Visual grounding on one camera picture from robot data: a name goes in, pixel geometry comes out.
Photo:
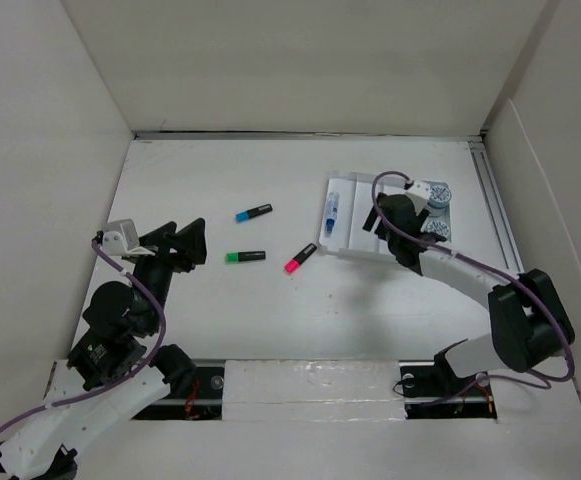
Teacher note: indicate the pink cap black highlighter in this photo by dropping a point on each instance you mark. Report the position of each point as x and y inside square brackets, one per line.
[300, 258]

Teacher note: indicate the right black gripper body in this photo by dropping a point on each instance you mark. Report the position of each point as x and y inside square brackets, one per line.
[384, 234]

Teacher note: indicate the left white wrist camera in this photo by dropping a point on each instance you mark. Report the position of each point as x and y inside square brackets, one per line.
[120, 238]

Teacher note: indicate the aluminium rail back edge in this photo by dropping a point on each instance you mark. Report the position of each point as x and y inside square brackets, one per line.
[285, 135]

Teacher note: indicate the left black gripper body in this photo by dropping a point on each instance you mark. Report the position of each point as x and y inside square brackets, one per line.
[158, 271]

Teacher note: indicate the blue round jar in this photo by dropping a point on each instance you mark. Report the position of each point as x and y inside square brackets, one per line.
[438, 227]
[440, 195]

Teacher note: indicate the green cap black highlighter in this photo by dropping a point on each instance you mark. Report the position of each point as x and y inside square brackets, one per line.
[244, 256]

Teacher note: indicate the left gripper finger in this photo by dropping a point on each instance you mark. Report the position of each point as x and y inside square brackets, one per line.
[191, 242]
[161, 239]

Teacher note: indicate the white divided organizer tray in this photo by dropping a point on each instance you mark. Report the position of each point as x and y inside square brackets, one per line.
[348, 239]

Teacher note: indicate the white foam block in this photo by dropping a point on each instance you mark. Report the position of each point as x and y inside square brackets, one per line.
[331, 391]

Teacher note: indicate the clear glue bottle blue cap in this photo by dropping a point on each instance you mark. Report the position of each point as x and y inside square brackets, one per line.
[331, 212]

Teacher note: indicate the aluminium rail right side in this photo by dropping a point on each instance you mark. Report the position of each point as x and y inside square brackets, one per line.
[495, 205]

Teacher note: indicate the blue cap black highlighter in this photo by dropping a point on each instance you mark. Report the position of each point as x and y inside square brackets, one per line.
[252, 213]

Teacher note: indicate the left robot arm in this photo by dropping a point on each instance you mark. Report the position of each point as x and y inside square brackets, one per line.
[121, 365]

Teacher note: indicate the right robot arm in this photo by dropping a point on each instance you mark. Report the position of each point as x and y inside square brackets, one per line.
[530, 331]

